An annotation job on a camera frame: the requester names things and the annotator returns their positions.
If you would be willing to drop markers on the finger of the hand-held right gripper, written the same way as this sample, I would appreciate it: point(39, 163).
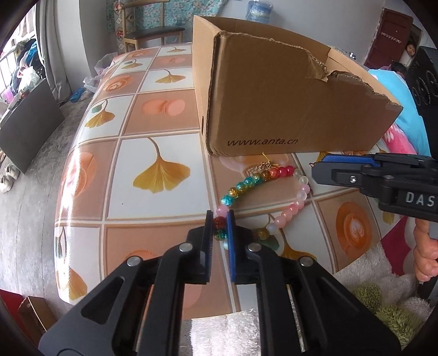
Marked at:
point(328, 174)
point(345, 159)

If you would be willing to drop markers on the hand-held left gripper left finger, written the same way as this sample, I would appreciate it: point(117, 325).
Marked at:
point(208, 246)

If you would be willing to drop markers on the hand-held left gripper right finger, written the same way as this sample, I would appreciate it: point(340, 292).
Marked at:
point(232, 246)

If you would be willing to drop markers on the brown cardboard box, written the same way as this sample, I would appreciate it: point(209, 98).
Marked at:
point(273, 102)

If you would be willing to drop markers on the person's right hand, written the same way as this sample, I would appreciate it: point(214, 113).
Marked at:
point(426, 256)

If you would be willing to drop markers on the gold dangle earring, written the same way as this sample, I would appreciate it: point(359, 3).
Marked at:
point(263, 167)

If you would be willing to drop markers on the light blue blanket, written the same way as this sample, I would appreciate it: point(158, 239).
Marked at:
point(403, 102)

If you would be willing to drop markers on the white green fluffy blanket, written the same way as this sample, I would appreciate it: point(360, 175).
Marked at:
point(222, 332)

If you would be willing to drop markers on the black speaker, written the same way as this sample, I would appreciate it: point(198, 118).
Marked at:
point(426, 75)

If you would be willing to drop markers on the dark red door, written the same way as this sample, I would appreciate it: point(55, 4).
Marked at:
point(386, 34)

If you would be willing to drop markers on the ginkgo print tablecloth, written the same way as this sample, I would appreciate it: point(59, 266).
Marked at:
point(164, 119)

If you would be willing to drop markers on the blue water bottle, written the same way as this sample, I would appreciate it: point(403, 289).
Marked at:
point(259, 12)

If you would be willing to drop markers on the small cardboard box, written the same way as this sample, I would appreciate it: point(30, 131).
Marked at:
point(34, 315)

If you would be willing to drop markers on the blue slipper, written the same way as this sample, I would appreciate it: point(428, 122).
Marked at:
point(77, 96)

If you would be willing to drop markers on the white plastic bag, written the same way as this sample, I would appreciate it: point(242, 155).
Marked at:
point(102, 65)

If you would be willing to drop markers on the white shoe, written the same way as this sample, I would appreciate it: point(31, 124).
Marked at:
point(6, 183)
point(10, 170)

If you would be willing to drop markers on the dark flat panel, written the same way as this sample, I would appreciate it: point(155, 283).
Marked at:
point(30, 126)

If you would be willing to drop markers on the wooden chair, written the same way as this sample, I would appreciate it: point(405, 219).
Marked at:
point(150, 32)

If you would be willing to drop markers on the floral patterned cloth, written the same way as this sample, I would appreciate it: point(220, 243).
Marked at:
point(114, 20)

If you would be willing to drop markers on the grey curtain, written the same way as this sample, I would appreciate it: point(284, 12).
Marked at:
point(58, 51)

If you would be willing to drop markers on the hanging clothes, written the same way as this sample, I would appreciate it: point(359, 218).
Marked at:
point(30, 51)

